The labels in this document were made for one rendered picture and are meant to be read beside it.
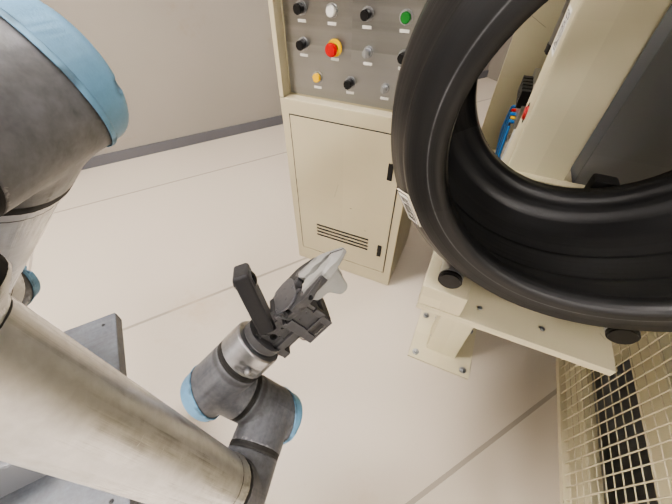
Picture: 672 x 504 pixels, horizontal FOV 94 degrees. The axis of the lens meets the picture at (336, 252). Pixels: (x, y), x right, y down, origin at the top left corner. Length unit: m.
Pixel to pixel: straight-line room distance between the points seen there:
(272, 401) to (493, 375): 1.17
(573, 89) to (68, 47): 0.79
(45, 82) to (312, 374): 1.35
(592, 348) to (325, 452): 0.96
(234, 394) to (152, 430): 0.23
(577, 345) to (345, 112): 0.98
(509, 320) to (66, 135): 0.73
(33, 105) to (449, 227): 0.45
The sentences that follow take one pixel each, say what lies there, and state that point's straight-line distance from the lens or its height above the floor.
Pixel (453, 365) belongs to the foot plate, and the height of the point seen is 0.01.
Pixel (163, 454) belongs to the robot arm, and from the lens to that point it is 0.41.
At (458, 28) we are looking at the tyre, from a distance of 0.40.
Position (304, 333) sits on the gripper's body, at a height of 0.91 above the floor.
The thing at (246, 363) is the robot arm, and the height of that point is 0.88.
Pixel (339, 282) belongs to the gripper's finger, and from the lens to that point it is 0.51.
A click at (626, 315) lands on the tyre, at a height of 0.99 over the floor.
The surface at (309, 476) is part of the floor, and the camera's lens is 1.39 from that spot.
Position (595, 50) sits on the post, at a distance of 0.83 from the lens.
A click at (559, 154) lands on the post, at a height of 1.01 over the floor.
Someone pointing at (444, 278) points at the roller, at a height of 0.90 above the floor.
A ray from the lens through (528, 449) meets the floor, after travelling 1.57.
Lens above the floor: 1.37
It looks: 46 degrees down
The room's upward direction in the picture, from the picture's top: straight up
